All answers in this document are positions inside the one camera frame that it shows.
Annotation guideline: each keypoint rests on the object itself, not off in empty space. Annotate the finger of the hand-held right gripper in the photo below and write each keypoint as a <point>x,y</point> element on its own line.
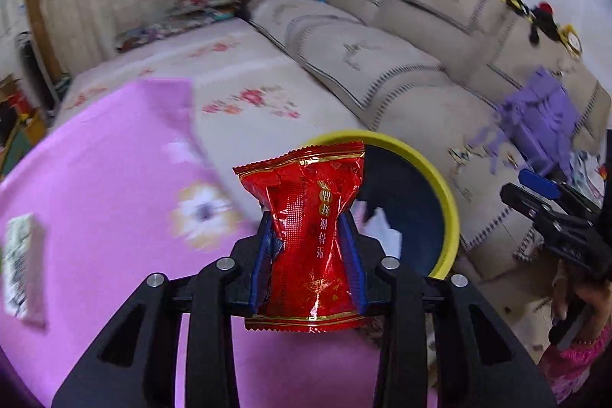
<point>538,182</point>
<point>523,197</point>

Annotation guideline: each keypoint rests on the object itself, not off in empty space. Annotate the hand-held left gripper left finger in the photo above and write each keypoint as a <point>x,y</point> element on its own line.
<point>260,256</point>

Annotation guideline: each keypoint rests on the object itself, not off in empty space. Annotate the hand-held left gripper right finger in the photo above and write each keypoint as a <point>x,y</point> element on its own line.
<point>354,261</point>

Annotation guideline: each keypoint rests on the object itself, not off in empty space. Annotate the red snack packet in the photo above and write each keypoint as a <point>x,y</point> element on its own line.
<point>306,221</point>

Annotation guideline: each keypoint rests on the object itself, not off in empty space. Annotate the yellow rimmed dark bin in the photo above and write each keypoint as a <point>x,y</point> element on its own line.
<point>411,197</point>

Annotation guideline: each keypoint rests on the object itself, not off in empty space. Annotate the person's right hand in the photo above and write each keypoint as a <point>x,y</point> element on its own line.
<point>593,307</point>

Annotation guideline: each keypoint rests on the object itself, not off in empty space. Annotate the yellow round plush toy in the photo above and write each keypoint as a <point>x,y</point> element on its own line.
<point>572,40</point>

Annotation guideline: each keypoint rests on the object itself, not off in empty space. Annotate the black and red plush toy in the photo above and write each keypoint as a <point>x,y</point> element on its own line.
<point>542,21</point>

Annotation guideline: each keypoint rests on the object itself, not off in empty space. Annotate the beige sofa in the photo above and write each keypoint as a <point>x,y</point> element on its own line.
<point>406,68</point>

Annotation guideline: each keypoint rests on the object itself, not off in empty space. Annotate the pink blanket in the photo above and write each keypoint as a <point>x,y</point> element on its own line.
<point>119,150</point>

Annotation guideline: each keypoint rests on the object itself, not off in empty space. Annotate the floral bed sheet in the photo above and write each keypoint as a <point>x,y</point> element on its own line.
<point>248,68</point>

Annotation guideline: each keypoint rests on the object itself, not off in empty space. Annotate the leaf print tea carton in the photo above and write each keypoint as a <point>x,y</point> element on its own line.
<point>24,269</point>

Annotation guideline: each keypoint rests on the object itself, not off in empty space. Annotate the row of colourful books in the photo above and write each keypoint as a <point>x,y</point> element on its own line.
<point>181,16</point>

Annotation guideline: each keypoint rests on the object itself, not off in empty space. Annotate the black tower fan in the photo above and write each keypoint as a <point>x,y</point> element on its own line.
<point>33,68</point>

